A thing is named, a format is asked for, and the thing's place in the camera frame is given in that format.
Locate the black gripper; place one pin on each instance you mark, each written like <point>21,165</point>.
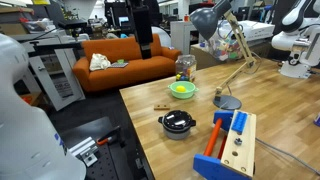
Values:
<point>140,20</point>

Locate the grey metal screw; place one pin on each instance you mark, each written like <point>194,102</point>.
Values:
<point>238,141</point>

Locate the white robot arm far side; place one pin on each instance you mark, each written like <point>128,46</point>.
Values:
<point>301,37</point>

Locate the white robot arm near side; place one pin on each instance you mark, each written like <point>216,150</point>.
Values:
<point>30,147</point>

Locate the book on sofa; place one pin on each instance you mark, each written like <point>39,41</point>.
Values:
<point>118,65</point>

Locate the white cloth bag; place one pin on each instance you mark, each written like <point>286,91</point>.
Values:
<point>99,62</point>

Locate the clear jar of coloured cubes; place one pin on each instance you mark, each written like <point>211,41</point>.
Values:
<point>185,68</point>

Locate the yellow ball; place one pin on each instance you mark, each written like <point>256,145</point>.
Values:
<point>180,88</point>

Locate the green bowl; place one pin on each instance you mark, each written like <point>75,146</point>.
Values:
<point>190,89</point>

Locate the small wooden block with holes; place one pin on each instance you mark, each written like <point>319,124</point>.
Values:
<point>161,107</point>

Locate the small black lidded pot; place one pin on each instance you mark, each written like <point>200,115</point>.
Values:
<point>177,124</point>

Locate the blue toy brick plate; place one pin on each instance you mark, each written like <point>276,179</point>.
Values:
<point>239,122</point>

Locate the wooden toy workbench, blue ends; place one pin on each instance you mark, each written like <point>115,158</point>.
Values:
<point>235,162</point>

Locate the orange-handled tool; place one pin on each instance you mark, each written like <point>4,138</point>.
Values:
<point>111,135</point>

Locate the aluminium bracket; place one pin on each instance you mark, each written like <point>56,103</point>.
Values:
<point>85,151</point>

